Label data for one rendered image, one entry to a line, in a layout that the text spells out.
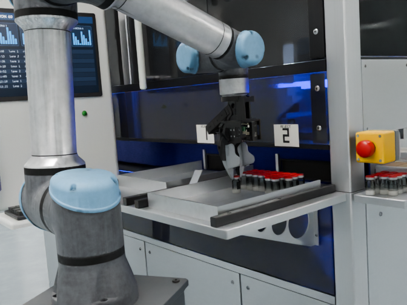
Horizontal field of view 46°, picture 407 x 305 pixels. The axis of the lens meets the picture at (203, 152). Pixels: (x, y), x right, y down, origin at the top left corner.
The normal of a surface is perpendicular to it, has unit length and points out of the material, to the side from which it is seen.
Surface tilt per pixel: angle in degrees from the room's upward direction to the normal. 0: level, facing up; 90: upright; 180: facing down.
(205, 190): 90
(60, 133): 90
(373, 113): 90
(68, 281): 73
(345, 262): 90
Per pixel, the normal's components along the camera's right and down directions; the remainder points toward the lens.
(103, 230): 0.57, 0.05
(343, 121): -0.77, 0.12
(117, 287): 0.66, -0.27
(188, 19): 0.56, 0.26
